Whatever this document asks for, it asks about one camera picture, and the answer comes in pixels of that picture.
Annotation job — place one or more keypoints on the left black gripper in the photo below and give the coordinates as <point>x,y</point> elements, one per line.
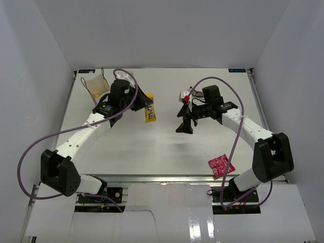
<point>141,96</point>

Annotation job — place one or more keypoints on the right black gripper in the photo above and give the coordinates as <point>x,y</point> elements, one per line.
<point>186,127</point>

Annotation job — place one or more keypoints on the yellow M&M's packet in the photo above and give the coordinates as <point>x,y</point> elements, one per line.
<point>150,115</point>

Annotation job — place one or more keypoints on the white coffee paper bag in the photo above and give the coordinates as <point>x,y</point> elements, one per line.
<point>96,85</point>

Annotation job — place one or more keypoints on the red candy packet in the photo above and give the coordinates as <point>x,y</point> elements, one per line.
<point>218,165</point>

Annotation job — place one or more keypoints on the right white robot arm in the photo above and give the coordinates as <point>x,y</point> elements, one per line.
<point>272,156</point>

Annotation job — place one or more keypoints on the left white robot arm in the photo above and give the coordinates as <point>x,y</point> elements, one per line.
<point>59,167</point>

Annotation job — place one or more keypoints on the brown torn snack wrapper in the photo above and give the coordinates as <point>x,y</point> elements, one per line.
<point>196,93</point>

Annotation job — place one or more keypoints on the blue label left corner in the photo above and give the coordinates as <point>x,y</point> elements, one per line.
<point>86,71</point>

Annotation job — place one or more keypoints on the blue label corner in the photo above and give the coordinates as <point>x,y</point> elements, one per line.
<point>237,70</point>
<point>86,71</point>

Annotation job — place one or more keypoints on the blue label right corner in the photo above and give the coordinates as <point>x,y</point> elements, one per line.
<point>237,70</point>

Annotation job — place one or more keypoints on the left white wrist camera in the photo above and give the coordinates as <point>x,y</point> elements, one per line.
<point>124,76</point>

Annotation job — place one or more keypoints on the aluminium table frame rail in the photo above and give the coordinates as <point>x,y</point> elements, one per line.
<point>160,179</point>

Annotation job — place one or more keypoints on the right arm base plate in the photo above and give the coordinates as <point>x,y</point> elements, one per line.
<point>247,205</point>

